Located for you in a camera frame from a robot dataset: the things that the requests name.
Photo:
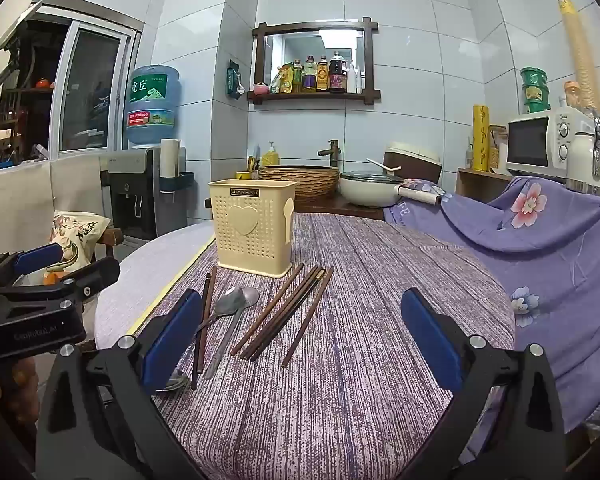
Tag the orange packet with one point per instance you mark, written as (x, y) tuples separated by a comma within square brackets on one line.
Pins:
[(56, 278)]

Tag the yellow roll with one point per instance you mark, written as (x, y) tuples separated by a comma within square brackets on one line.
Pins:
[(480, 140)]

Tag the yellow cup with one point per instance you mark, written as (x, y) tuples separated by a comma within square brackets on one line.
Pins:
[(243, 175)]

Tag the pink bowl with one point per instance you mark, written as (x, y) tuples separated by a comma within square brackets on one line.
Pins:
[(261, 90)]

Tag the orange cap bottle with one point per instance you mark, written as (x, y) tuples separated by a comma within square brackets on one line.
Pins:
[(571, 95)]

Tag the beige panel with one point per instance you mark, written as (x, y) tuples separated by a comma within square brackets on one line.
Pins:
[(25, 205)]

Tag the bronze faucet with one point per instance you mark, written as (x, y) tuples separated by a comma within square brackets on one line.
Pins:
[(334, 152)]

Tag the white bottle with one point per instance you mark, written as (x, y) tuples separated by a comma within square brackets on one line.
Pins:
[(351, 81), (359, 82)]

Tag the purple label bottle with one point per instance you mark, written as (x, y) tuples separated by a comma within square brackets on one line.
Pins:
[(309, 79)]

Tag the cream plastic utensil holder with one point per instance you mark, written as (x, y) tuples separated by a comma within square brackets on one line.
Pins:
[(252, 230)]

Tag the dark wall tray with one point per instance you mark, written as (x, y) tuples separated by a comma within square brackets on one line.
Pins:
[(180, 182)]

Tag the white thermos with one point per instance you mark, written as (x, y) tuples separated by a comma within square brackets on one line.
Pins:
[(582, 160)]

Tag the printed snack bag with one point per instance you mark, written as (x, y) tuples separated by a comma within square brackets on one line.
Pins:
[(77, 237)]

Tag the purple floral cloth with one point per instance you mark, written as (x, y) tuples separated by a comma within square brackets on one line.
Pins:
[(530, 270)]

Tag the white microwave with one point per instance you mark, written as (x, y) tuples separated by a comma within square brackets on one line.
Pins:
[(530, 142)]

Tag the amber sauce bottle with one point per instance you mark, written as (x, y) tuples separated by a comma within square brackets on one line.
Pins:
[(322, 79)]

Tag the wooden cabinet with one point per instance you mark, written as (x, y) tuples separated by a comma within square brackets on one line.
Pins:
[(480, 185)]

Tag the wooden mirror wall shelf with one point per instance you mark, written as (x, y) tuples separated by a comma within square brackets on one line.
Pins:
[(370, 60)]

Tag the grey water dispenser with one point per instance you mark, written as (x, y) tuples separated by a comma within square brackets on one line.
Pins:
[(130, 195)]

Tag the small clear bottle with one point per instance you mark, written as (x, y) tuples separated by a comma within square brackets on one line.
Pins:
[(469, 157)]

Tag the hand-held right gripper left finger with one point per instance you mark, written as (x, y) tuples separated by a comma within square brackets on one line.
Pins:
[(172, 340)]

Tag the blue water jug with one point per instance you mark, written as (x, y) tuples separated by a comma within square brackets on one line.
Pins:
[(152, 105)]

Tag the sliding window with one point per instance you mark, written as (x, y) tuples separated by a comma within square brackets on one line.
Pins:
[(95, 90)]

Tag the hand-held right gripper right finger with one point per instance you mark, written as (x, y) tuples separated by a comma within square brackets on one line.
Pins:
[(430, 340)]

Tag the purple striped tablecloth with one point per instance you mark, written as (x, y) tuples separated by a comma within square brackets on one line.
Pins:
[(355, 360)]

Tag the white ladle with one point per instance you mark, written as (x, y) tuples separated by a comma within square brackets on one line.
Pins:
[(380, 165)]

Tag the woven basin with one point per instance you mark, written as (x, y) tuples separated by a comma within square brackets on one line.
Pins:
[(315, 182)]

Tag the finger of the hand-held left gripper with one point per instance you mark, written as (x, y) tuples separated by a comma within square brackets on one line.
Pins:
[(37, 257), (90, 277)]

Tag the wooden chair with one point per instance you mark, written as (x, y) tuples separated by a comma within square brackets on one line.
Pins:
[(111, 240)]

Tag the dark sauce bottle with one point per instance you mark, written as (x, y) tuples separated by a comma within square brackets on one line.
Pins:
[(337, 77)]

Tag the white pan with glass lid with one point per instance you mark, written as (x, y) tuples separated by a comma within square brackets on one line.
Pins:
[(365, 192)]

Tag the dark chopstick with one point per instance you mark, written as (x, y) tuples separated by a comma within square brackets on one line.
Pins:
[(287, 315), (203, 300)]

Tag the yellow green pouch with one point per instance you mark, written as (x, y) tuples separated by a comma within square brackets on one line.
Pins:
[(281, 80)]

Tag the yellow soap dispenser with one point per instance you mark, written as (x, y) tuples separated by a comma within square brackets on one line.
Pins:
[(270, 158)]

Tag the tall stack of paper cups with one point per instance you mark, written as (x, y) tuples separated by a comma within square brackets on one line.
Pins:
[(577, 50)]

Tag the brown white rice cooker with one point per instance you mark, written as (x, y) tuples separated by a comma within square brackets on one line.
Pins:
[(415, 157)]

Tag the green wall packet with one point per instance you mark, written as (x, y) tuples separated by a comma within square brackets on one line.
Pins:
[(234, 80)]

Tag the white paper roll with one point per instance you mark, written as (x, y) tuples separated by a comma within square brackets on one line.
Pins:
[(170, 157)]

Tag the yellow oil bottle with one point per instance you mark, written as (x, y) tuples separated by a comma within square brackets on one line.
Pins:
[(297, 80)]

